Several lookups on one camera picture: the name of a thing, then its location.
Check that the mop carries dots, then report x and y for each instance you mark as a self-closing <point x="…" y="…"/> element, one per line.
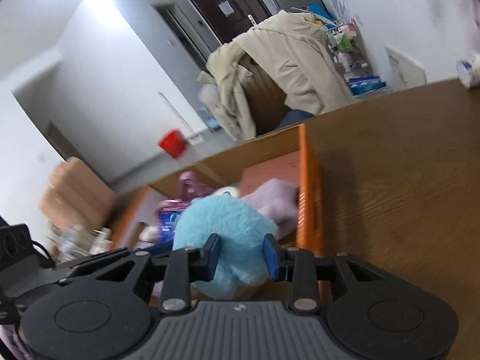
<point x="178" y="114"/>

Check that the beige coat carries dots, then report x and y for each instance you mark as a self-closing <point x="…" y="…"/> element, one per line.
<point x="296" y="67"/>

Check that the pink satin cloth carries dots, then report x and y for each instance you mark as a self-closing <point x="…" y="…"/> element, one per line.
<point x="187" y="184"/>

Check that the blue tissue packet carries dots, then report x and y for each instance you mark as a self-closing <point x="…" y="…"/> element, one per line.
<point x="168" y="225"/>

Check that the red cardboard box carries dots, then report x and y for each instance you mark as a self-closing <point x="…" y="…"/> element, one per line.
<point x="309" y="202"/>

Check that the shelf with bottles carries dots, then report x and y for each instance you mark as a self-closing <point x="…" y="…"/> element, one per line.
<point x="348" y="45"/>

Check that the pink suitcase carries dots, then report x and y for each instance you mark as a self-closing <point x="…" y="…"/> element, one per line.
<point x="75" y="191"/>

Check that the red bucket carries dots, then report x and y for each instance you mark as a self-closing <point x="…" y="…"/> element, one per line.
<point x="172" y="143"/>

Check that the wooden chair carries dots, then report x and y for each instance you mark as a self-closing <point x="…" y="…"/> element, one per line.
<point x="266" y="97"/>

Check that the white paper on door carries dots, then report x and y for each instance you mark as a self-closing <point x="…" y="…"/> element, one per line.
<point x="226" y="7"/>

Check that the blue cloth on chair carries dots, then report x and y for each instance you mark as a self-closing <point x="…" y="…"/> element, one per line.
<point x="296" y="118"/>

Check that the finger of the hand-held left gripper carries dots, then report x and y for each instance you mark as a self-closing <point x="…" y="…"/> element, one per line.
<point x="108" y="255"/>

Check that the dark brown door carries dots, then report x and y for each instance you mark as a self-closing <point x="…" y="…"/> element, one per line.
<point x="210" y="0"/>

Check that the pink flat box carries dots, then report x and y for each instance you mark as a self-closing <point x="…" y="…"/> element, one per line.
<point x="270" y="168"/>

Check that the grey interior door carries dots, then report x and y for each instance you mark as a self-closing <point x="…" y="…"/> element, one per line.
<point x="180" y="33"/>

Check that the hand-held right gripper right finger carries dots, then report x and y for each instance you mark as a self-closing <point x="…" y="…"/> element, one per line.
<point x="270" y="257"/>

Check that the white board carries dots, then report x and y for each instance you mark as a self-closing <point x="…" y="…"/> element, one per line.
<point x="407" y="67"/>

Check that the white blue printed tub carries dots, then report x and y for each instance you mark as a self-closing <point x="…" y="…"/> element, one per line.
<point x="470" y="69"/>

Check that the light blue plush toy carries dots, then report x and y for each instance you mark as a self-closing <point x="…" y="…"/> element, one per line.
<point x="225" y="217"/>

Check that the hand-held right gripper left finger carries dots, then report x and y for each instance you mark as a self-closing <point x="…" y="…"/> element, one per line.
<point x="213" y="258"/>

